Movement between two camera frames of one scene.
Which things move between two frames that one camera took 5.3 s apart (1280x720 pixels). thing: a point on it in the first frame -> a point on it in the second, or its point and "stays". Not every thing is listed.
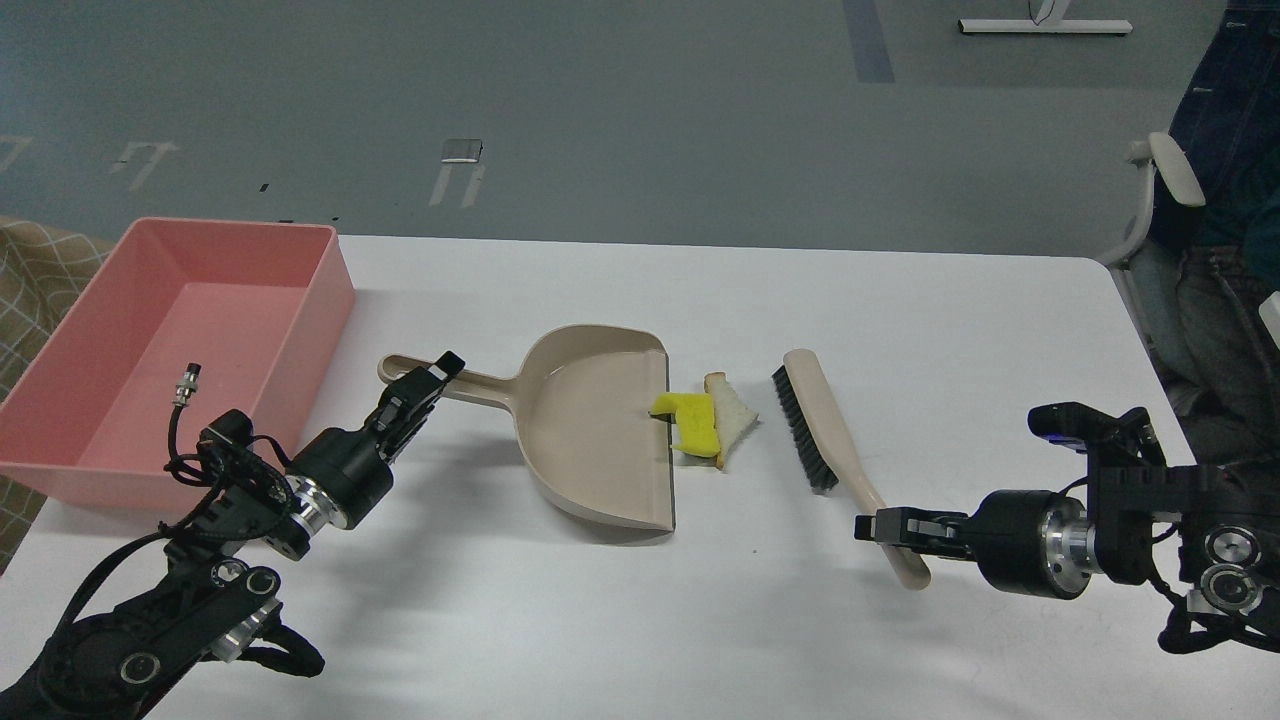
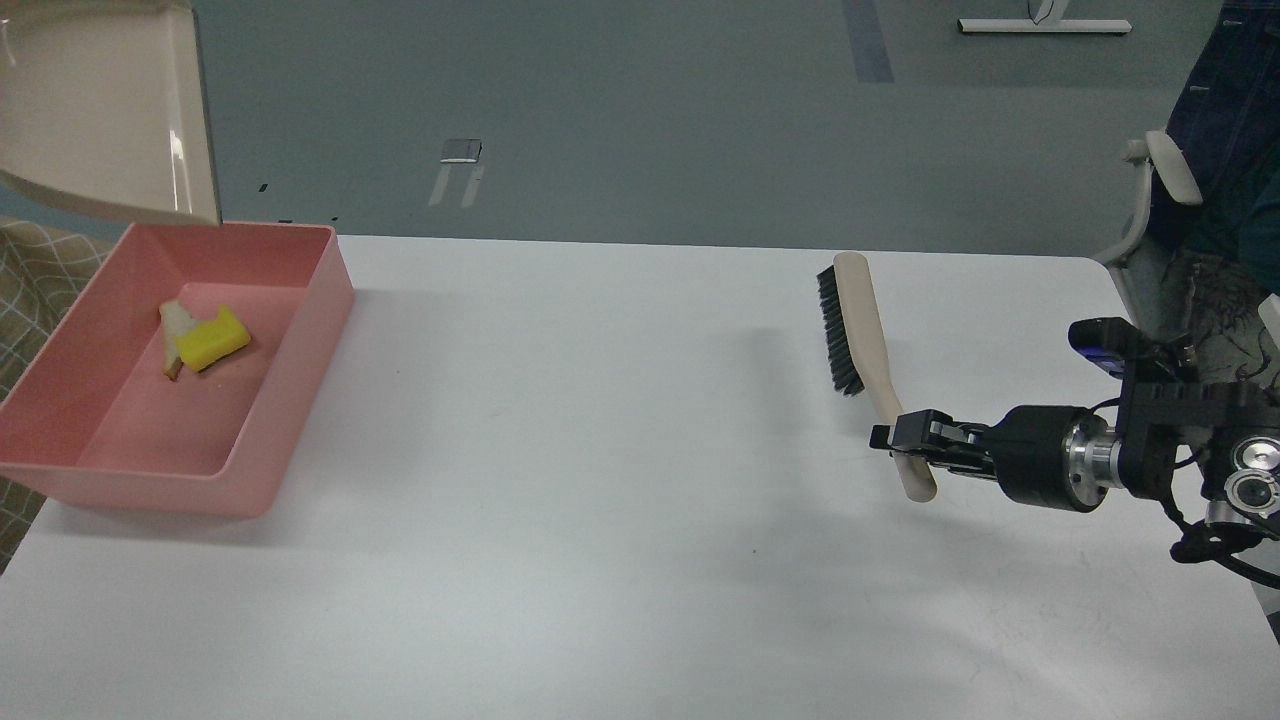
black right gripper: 1029,541 -> 1059,457
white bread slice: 733,413 -> 174,320
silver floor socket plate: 461,150 stays
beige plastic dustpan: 592,422 -> 104,103
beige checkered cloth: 46,269 stays
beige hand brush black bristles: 827,453 -> 857,356
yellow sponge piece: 697,431 -> 207,342
